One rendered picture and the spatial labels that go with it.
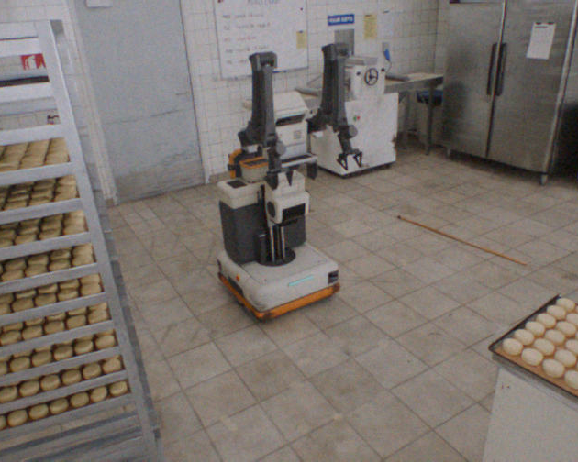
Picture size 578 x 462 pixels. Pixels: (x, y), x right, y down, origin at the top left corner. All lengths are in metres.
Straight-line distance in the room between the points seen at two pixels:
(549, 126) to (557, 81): 0.42
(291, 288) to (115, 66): 3.05
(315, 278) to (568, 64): 3.19
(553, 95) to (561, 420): 4.00
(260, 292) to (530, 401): 1.76
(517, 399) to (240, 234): 1.97
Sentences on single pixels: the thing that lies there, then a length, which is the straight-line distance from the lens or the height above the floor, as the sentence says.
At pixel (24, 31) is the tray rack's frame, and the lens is 1.15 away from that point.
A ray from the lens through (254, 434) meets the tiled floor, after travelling 2.42.
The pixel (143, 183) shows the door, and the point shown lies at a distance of 5.36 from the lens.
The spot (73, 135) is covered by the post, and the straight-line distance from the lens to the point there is 1.17.
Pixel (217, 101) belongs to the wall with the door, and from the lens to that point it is 5.43.
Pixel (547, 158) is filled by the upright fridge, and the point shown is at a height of 0.33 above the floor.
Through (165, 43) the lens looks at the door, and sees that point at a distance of 5.23.
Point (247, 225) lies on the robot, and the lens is 3.02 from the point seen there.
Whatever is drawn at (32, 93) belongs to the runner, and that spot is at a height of 1.68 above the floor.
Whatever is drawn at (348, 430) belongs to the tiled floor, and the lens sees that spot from 2.42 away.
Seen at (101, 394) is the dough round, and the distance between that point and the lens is 1.60.
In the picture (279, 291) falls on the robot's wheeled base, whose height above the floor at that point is 0.23.
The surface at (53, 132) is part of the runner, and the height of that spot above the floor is 1.59.
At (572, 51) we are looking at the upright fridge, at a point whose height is 1.29.
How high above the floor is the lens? 1.81
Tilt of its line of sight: 26 degrees down
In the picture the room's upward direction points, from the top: 4 degrees counter-clockwise
